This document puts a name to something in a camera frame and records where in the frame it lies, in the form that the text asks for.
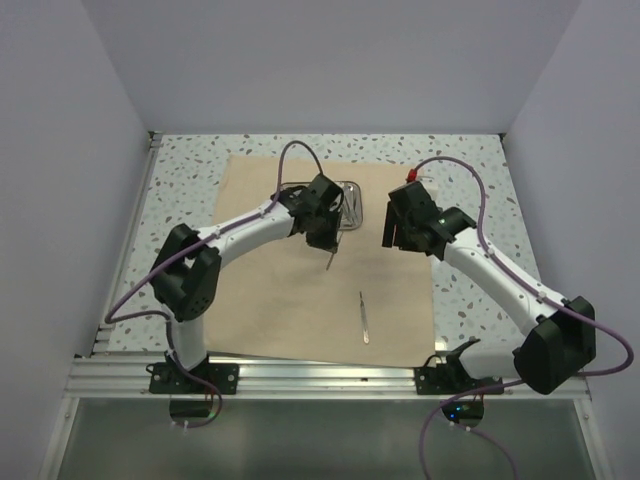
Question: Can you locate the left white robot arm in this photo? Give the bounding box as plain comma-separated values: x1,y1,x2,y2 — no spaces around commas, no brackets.
149,174,344,393

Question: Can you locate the beige cloth wrap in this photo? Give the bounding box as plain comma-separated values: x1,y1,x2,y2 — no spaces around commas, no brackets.
204,155,436,367

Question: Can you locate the steel instrument tray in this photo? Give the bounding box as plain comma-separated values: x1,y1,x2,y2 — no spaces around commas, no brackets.
279,180,364,232

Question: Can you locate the steel scalpel handle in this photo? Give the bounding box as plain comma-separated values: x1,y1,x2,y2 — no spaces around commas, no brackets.
359,291,370,345
326,250,337,271

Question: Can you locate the aluminium rail frame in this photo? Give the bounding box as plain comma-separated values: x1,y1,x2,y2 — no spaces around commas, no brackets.
38,133,599,479

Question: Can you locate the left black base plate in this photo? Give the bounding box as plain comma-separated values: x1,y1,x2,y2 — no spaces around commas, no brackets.
145,362,240,395

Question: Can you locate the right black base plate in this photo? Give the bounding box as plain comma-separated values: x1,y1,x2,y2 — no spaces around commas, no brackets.
413,363,504,395

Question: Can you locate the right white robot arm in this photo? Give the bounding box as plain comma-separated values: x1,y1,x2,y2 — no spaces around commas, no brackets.
382,181,596,395

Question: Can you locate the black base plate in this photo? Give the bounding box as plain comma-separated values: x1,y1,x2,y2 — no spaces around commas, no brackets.
413,363,504,395
145,362,240,395

